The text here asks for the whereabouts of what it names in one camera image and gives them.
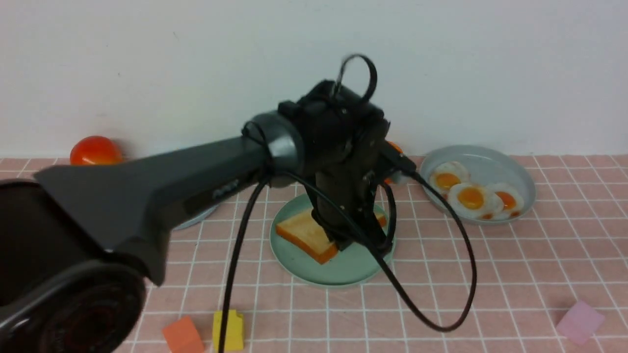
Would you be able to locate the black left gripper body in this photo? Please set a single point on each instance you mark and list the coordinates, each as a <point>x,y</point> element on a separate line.
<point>342,138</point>

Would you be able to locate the bread slice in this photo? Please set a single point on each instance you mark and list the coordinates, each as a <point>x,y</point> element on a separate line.
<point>299,240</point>

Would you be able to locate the fried egg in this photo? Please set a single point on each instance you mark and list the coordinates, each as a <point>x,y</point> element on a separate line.
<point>447,175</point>
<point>473,201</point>
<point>513,202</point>

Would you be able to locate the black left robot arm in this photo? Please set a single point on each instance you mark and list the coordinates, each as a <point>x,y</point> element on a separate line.
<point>78,242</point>

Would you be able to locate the orange mandarin fruit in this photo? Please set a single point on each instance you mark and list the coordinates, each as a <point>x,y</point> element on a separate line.
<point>397,177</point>

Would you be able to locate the green centre plate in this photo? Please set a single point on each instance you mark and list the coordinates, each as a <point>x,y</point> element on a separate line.
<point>323,277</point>

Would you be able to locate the light blue left plate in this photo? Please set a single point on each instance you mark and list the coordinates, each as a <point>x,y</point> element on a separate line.
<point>197,219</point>

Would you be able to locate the yellow foam cube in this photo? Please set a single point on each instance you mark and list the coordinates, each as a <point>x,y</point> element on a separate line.
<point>235,331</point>

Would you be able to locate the red pomegranate fruit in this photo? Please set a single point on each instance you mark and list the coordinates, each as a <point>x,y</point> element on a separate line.
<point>95,150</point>

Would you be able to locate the orange foam cube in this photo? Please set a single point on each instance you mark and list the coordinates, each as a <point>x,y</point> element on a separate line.
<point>182,337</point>

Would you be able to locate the pink foam cube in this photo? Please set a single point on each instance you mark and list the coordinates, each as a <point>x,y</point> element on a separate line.
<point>580,323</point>

